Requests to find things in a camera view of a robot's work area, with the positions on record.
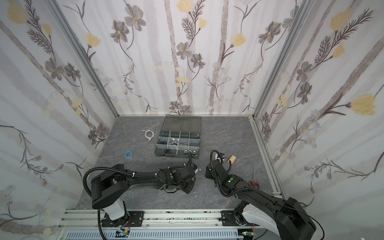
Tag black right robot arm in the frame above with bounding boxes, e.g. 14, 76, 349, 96
206, 150, 321, 240

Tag small wooden block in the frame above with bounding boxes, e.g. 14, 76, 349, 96
229, 156, 237, 164

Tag green compartment organizer box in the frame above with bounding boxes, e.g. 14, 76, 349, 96
155, 115, 202, 159

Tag red handled scissors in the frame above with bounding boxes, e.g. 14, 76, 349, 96
249, 165, 260, 189

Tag white slotted cable duct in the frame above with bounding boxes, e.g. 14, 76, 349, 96
64, 229, 244, 240

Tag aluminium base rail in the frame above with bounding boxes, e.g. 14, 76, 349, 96
56, 209, 307, 232

